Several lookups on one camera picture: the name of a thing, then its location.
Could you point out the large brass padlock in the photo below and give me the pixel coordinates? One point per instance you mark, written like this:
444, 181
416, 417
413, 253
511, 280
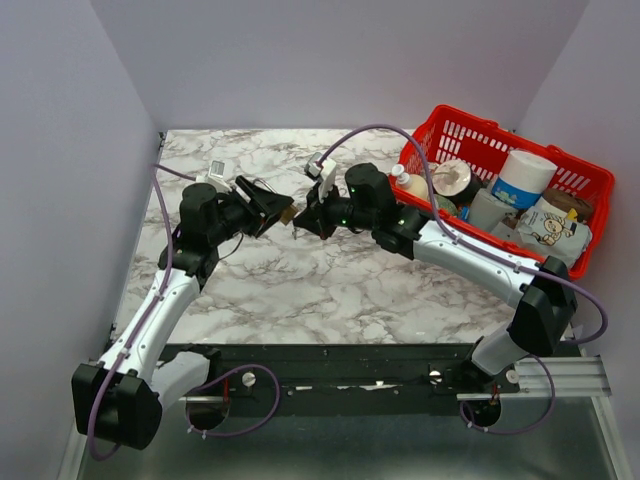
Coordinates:
289, 212

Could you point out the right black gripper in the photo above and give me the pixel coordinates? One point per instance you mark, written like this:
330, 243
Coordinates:
314, 218

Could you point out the white round lid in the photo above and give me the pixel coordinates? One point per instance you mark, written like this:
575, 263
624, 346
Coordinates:
455, 180

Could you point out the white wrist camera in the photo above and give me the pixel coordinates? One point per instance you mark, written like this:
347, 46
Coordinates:
215, 177
323, 173

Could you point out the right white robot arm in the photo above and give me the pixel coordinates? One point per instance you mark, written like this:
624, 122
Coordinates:
539, 293

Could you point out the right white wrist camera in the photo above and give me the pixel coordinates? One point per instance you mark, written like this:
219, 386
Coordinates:
323, 173

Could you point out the grey paper cup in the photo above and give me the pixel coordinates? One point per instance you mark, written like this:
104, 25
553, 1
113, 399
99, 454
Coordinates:
487, 211

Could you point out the brown round container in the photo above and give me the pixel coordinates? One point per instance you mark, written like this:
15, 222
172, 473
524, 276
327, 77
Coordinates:
563, 203

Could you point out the red plastic basket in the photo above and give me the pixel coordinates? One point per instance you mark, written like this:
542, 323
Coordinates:
450, 133

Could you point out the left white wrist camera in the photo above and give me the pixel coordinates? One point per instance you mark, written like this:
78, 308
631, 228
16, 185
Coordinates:
215, 177

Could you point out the white printed bag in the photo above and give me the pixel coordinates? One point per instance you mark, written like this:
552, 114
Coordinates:
548, 234

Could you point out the white lotion bottle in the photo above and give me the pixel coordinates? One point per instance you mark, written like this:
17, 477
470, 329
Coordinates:
412, 184

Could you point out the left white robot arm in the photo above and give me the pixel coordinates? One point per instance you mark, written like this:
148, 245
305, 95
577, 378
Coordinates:
122, 397

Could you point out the white toilet paper roll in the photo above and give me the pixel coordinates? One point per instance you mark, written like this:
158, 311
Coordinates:
523, 178

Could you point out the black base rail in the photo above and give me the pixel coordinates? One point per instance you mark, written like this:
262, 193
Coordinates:
252, 381

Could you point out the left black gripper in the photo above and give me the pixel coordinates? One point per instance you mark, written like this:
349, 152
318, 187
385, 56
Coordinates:
260, 206

